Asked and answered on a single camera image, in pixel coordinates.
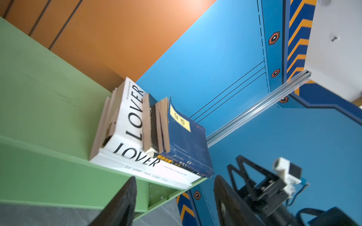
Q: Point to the green wooden two-tier shelf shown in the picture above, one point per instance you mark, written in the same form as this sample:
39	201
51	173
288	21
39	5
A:
50	112

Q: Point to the black book with gold title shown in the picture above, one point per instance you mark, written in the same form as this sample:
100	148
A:
155	119

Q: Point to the dark blue book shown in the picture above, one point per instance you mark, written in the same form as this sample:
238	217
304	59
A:
183	141

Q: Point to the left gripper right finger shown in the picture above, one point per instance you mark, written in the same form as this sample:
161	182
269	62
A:
232	209

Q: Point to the white book with brown blocks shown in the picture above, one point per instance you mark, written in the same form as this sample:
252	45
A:
141	169

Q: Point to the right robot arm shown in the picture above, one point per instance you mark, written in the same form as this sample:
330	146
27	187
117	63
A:
282	217

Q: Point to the white LOVER magazine book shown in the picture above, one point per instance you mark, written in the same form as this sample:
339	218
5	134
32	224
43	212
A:
121	138

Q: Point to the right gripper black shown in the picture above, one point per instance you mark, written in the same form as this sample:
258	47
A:
266	196

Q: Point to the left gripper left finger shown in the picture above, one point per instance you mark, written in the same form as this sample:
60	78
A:
120	211

